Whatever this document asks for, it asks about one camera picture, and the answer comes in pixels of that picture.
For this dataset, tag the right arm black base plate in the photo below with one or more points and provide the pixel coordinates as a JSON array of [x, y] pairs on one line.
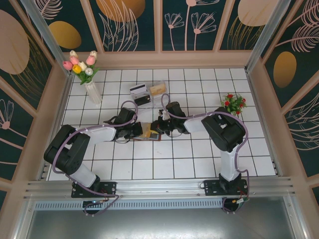
[[211, 189]]

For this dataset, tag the tan card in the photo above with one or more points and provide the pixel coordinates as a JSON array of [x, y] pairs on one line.
[[157, 90]]

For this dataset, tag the aluminium corner post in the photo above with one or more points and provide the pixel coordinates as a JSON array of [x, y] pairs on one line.
[[48, 37], [264, 37]]

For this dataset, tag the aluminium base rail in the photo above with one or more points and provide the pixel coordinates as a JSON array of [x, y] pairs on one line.
[[159, 185]]

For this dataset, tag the white ribbed vase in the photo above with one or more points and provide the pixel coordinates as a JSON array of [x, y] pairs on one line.
[[94, 93]]

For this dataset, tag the white card black magnetic stripe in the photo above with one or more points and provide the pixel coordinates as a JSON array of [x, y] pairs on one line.
[[138, 88]]

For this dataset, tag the aluminium side rail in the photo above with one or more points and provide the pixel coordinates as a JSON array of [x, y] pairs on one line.
[[64, 99], [255, 94]]

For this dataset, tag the clear acrylic card stand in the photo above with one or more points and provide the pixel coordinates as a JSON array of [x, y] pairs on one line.
[[162, 99]]

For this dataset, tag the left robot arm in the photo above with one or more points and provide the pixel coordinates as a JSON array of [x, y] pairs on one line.
[[64, 152]]

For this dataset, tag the artificial tulip bouquet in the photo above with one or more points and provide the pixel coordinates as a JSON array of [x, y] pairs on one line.
[[74, 61]]

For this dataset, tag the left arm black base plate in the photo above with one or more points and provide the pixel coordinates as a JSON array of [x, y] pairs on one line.
[[109, 189]]

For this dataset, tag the small red flower plant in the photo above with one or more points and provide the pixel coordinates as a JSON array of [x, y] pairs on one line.
[[234, 102]]

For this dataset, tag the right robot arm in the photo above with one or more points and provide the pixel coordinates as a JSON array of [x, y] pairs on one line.
[[224, 132]]

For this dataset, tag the small green circuit board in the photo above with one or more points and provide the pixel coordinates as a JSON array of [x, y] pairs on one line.
[[243, 202]]

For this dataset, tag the brown leather card holder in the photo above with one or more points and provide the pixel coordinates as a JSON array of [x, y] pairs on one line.
[[154, 137]]

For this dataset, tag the steel sheet panel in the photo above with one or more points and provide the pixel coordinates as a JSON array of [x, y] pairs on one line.
[[159, 224]]

